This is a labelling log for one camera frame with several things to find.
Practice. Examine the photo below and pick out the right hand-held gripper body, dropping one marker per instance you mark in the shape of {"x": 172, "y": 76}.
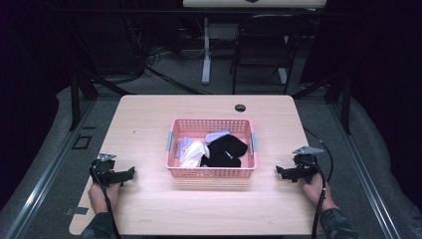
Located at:
{"x": 303, "y": 166}

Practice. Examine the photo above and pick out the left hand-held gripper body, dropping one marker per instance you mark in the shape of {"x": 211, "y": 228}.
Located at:
{"x": 105, "y": 170}

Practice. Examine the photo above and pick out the black sock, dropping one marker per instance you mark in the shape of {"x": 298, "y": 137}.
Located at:
{"x": 225, "y": 151}

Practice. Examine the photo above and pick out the lavender sock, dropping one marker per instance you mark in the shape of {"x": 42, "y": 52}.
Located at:
{"x": 183, "y": 145}
{"x": 216, "y": 135}

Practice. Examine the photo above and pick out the pink plastic basket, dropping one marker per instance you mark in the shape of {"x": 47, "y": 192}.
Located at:
{"x": 212, "y": 172}

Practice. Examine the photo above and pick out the white sock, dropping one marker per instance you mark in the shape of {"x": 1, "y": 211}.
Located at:
{"x": 195, "y": 154}

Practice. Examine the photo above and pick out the person's left hand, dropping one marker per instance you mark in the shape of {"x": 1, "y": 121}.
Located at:
{"x": 100, "y": 197}

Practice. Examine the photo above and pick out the person's right hand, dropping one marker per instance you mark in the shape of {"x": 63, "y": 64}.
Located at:
{"x": 316, "y": 192}

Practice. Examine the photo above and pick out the black metal stand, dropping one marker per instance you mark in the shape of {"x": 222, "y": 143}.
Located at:
{"x": 79, "y": 99}
{"x": 338, "y": 99}

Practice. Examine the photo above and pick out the black folding chair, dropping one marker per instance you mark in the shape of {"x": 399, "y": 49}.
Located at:
{"x": 265, "y": 49}

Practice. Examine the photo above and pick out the white desk with legs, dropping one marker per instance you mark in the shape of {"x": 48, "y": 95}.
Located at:
{"x": 212, "y": 33}

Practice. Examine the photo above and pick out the aluminium floor rail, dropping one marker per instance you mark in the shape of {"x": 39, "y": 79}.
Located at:
{"x": 363, "y": 172}
{"x": 46, "y": 179}

